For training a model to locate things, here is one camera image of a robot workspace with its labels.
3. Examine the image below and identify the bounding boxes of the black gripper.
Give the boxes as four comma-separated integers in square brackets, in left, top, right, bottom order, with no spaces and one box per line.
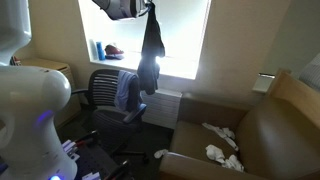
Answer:
[134,0,155,18]

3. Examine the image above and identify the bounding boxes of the dark green t-shirt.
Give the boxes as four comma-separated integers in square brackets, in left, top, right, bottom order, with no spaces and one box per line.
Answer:
[136,1,166,96]

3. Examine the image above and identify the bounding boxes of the black mesh office chair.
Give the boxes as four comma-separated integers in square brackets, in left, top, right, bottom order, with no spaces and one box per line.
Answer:
[71,68,150,165]

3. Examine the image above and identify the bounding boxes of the red sneaker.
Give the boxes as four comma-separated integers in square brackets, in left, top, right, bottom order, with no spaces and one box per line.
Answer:
[103,43,126,61]

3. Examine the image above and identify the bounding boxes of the blue water bottle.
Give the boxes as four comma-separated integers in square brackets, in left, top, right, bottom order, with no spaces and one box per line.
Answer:
[95,40,107,62]

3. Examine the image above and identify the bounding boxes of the light blue garment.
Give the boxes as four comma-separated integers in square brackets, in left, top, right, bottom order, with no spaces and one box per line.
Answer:
[113,69,137,113]

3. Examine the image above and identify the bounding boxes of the small red object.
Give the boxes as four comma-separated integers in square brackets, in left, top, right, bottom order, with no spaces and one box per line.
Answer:
[9,56,22,67]

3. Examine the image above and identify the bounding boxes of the long white sock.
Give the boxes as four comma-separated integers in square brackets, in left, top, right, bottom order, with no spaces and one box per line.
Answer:
[201,122,240,152]

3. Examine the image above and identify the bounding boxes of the small white sock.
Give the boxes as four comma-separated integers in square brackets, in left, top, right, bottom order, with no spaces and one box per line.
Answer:
[153,148,170,160]

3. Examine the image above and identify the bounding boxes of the black perforated mounting board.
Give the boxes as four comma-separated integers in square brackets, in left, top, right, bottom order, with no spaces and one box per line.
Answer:
[61,130,130,180]

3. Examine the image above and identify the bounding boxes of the crumpled white sock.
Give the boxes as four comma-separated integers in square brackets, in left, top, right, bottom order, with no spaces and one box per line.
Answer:
[205,143,228,165]
[222,154,245,173]

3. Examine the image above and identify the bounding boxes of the grey patterned mattress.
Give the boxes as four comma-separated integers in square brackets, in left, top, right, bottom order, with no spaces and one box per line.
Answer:
[298,52,320,93]

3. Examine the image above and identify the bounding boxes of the brown leather armchair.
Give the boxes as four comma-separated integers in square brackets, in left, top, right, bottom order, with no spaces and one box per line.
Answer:
[158,68,320,180]

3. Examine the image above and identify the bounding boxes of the white wall-mounted box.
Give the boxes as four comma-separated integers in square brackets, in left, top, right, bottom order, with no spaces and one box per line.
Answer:
[251,72,276,95]

